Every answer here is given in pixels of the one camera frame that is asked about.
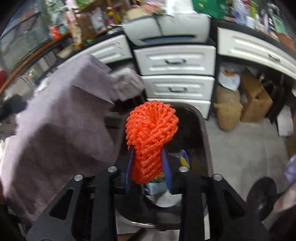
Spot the white curved cabinet panel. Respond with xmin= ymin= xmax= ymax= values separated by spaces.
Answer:
xmin=57 ymin=34 xmax=133 ymax=68

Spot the purple snack bag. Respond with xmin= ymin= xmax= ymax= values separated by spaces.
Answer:
xmin=171 ymin=149 xmax=190 ymax=168

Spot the white middle drawer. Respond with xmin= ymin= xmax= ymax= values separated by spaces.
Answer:
xmin=142 ymin=75 xmax=215 ymax=100

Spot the glass terrarium tank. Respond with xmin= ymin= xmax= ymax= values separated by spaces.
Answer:
xmin=1 ymin=11 xmax=50 ymax=72

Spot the red tin can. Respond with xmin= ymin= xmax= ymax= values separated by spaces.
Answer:
xmin=50 ymin=25 xmax=61 ymax=40

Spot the white desk drawer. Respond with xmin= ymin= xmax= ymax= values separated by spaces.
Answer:
xmin=217 ymin=27 xmax=295 ymax=78

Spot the white upper drawer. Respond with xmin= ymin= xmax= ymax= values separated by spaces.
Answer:
xmin=134 ymin=45 xmax=216 ymax=76

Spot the white bag orange logo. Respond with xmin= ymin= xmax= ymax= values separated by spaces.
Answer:
xmin=218 ymin=65 xmax=240 ymax=92

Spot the purple patterned cloth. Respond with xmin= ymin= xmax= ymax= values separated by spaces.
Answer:
xmin=285 ymin=155 xmax=296 ymax=185

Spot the black round stool base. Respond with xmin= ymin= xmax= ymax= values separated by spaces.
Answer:
xmin=246 ymin=177 xmax=278 ymax=221

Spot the brown cardboard box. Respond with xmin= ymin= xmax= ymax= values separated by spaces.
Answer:
xmin=240 ymin=69 xmax=273 ymax=123

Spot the dark brown trash bin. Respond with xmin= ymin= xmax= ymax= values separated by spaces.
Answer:
xmin=115 ymin=102 xmax=213 ymax=231

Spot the green shopping bag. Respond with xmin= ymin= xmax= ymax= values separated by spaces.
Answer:
xmin=192 ymin=0 xmax=226 ymax=19

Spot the brown plush toy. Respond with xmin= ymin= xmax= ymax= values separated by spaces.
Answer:
xmin=214 ymin=85 xmax=243 ymax=131

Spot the orange foam fruit net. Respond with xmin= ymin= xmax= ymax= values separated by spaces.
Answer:
xmin=125 ymin=100 xmax=179 ymax=184

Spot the white printer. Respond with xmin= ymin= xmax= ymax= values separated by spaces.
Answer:
xmin=123 ymin=13 xmax=211 ymax=46

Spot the water bottle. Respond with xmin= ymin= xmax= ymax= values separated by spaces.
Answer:
xmin=233 ymin=0 xmax=246 ymax=25

